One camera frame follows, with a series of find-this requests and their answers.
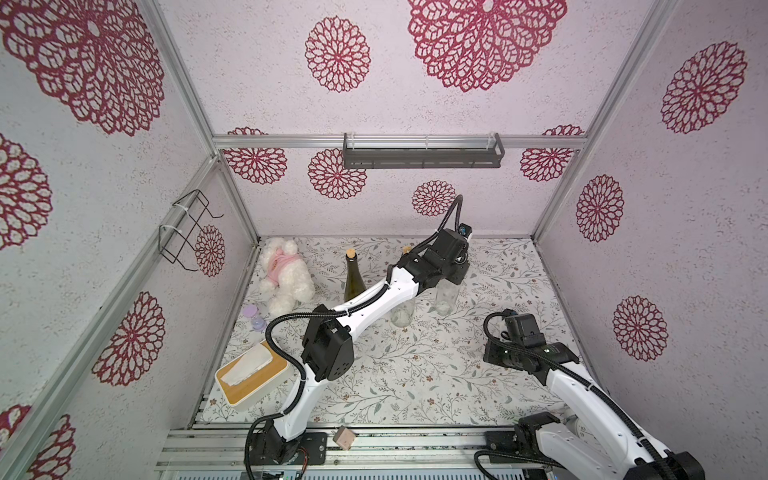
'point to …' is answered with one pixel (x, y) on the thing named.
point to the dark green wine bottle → (354, 284)
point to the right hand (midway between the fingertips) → (484, 346)
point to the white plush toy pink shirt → (286, 279)
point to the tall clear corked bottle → (405, 316)
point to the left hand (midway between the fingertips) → (457, 261)
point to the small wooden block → (344, 438)
